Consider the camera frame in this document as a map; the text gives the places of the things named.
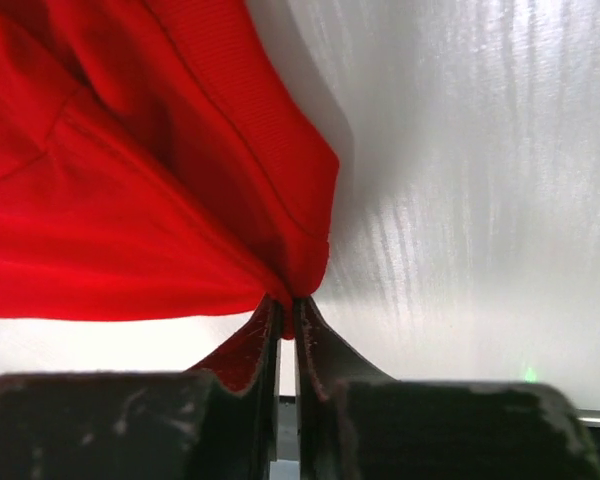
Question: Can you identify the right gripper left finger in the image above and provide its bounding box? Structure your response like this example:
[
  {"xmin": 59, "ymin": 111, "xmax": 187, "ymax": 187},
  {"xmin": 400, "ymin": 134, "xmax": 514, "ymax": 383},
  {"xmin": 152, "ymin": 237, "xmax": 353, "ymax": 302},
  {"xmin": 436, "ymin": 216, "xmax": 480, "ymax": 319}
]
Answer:
[{"xmin": 0, "ymin": 298, "xmax": 283, "ymax": 479}]

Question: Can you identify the red t shirt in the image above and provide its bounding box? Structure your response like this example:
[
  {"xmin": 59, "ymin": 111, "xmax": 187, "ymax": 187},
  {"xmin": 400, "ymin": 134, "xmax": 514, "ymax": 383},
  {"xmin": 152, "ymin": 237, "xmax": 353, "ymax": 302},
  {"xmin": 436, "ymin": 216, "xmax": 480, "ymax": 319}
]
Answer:
[{"xmin": 0, "ymin": 1, "xmax": 339, "ymax": 321}]

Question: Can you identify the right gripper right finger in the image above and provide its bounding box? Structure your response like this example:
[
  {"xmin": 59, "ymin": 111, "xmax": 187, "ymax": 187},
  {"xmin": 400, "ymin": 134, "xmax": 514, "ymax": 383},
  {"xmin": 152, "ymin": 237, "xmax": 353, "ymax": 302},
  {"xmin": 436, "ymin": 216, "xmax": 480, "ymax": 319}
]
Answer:
[{"xmin": 293, "ymin": 298, "xmax": 600, "ymax": 479}]

